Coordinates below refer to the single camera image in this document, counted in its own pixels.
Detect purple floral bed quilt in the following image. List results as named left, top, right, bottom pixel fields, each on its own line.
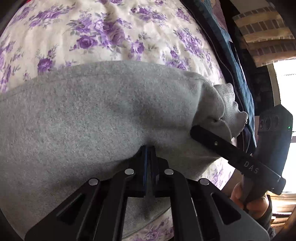
left=0, top=0, right=236, bottom=241

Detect grey sweatpants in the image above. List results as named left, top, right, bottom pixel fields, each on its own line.
left=1, top=61, right=248, bottom=237

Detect plaid brown curtain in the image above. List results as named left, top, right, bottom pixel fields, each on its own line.
left=233, top=6, right=295, bottom=67

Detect blue denim jeans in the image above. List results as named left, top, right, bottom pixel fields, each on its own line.
left=193, top=0, right=258, bottom=155

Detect person right hand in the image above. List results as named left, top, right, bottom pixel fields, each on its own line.
left=230, top=182, right=269, bottom=219

